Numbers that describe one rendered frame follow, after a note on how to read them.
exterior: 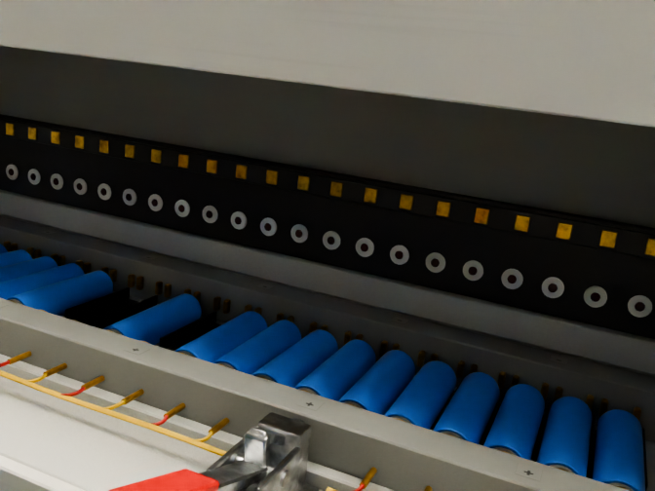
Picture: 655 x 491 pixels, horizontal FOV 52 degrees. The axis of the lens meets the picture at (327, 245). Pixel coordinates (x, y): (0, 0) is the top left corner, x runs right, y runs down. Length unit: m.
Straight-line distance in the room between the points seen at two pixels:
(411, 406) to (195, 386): 0.09
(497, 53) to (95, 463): 0.20
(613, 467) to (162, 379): 0.18
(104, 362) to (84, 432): 0.03
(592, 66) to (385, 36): 0.07
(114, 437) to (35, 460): 0.03
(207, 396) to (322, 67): 0.13
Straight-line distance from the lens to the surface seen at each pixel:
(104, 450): 0.28
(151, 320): 0.35
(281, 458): 0.25
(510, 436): 0.28
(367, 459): 0.26
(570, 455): 0.28
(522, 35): 0.23
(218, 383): 0.28
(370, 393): 0.29
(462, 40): 0.23
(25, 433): 0.29
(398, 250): 0.38
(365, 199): 0.38
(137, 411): 0.29
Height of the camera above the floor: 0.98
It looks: 5 degrees up
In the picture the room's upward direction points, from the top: 14 degrees clockwise
